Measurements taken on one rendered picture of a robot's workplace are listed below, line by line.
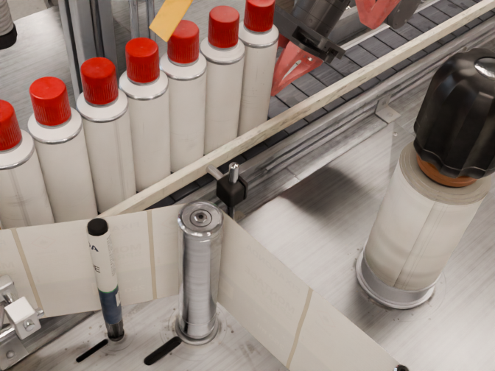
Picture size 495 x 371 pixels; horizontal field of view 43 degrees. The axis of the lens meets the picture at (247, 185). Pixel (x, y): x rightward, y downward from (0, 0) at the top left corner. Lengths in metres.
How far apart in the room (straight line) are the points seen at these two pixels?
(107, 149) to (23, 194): 0.09
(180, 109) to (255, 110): 0.12
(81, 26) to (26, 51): 0.33
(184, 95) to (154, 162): 0.09
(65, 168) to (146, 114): 0.10
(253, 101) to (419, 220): 0.28
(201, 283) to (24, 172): 0.20
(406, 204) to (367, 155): 0.26
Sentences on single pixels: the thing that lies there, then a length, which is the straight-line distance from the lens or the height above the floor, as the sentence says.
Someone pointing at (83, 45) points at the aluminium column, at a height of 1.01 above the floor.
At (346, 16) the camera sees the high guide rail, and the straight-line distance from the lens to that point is 0.94.
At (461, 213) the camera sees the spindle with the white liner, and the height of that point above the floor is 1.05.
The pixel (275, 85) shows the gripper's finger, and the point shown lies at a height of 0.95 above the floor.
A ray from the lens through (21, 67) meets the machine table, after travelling 1.04.
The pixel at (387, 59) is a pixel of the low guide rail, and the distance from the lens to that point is 0.95.
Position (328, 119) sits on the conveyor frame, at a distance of 0.89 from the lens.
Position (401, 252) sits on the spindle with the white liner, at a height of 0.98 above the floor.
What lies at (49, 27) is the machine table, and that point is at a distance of 1.12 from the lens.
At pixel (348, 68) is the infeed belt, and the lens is 0.98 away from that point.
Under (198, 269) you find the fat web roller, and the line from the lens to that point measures 0.54.
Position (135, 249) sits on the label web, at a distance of 0.56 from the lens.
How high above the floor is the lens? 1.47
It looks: 49 degrees down
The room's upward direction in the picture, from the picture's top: 7 degrees clockwise
